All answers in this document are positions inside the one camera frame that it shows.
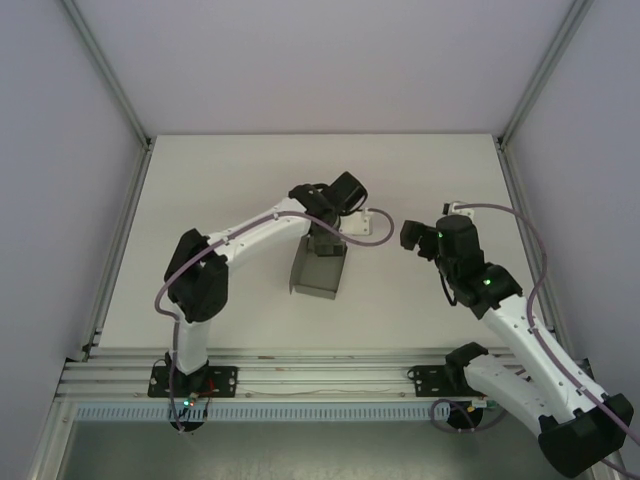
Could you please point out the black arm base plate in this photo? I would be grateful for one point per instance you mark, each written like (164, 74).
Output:
(425, 382)
(225, 382)

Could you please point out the grey metal panel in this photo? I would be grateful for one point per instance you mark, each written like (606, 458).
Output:
(325, 452)

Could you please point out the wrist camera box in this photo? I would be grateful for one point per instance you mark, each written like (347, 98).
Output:
(459, 209)
(357, 224)

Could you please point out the small LED circuit board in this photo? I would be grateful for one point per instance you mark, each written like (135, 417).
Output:
(190, 401)

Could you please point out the aluminium frame post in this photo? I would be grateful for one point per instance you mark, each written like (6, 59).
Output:
(107, 75)
(542, 75)

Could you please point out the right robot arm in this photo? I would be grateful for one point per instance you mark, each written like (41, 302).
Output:
(520, 332)

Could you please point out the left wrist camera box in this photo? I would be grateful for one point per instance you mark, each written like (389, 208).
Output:
(357, 224)

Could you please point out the aluminium mounting rail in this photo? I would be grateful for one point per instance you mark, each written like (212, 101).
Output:
(325, 385)

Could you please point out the aluminium table side rail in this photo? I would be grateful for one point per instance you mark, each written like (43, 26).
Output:
(530, 235)
(122, 240)

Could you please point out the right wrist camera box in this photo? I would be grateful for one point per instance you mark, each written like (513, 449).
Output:
(459, 209)

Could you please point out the small connector board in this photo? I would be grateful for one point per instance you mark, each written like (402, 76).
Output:
(482, 406)

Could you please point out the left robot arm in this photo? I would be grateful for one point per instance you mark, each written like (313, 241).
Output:
(260, 230)

